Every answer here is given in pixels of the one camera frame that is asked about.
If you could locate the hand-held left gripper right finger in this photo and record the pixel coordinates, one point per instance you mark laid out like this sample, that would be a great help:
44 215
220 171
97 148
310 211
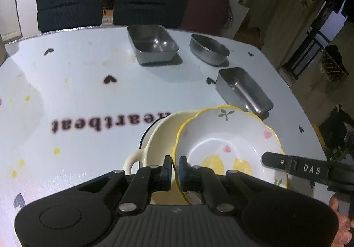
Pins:
182 173

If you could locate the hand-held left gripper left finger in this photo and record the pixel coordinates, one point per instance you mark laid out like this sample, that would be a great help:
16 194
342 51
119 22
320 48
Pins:
166 173

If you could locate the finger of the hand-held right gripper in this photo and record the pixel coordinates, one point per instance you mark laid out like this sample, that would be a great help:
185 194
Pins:
301 168

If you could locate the floral bowl with yellow rim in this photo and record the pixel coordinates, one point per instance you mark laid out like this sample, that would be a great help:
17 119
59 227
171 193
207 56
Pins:
221 136

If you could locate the round steel bowl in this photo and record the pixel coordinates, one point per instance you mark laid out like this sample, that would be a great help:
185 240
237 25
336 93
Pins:
207 48

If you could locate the person's right hand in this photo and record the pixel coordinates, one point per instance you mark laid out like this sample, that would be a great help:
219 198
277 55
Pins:
344 227

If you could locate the rectangular steel container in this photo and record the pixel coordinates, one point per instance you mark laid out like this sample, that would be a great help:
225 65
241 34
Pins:
240 89

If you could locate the net basket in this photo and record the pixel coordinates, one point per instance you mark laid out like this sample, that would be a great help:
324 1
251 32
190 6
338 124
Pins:
334 64

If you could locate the square steel container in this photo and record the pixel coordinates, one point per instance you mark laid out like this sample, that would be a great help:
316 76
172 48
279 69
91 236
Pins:
152 42

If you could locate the staircase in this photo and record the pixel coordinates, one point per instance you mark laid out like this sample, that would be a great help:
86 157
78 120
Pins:
249 38

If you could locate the dark blue chair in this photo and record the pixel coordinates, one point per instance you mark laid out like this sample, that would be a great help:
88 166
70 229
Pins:
149 3
69 6

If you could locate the white kitchen cabinet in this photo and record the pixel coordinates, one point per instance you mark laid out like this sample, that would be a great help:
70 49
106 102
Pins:
8 14

